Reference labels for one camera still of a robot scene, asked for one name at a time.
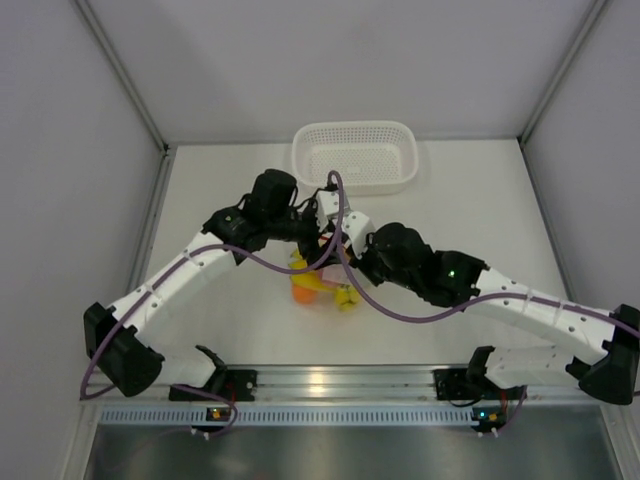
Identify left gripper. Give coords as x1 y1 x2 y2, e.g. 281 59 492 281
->
267 202 345 269

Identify clear zip top bag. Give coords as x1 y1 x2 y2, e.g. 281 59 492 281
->
284 232 369 314

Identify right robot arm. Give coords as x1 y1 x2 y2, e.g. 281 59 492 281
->
347 222 639 405

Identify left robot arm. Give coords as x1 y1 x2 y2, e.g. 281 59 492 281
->
80 169 345 400

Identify pink fake peach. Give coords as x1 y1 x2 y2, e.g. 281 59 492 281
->
320 265 349 284

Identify orange fake fruit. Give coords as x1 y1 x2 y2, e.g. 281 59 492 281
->
291 284 317 305

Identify yellow fake bananas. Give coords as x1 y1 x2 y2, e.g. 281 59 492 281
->
289 254 362 314

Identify white perforated plastic basket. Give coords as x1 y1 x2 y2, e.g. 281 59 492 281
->
291 120 419 196

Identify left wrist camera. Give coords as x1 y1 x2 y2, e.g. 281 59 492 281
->
315 190 351 231

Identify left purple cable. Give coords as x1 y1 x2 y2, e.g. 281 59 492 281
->
79 169 361 441

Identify aluminium mounting rail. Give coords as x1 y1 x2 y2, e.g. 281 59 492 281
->
96 365 602 404

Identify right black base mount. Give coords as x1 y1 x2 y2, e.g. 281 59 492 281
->
433 368 485 405

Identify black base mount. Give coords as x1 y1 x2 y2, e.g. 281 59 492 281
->
168 368 257 402
433 368 485 405

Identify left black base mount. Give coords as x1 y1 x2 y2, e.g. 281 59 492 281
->
168 368 257 402

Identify left aluminium frame post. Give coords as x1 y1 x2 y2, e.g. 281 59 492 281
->
72 0 169 153

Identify aluminium frame post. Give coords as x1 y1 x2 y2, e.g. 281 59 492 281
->
72 0 169 153
517 0 613 149

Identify white slotted cable duct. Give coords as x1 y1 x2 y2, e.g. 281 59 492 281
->
100 405 500 427

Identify right aluminium frame post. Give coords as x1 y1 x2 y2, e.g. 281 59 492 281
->
517 0 613 149

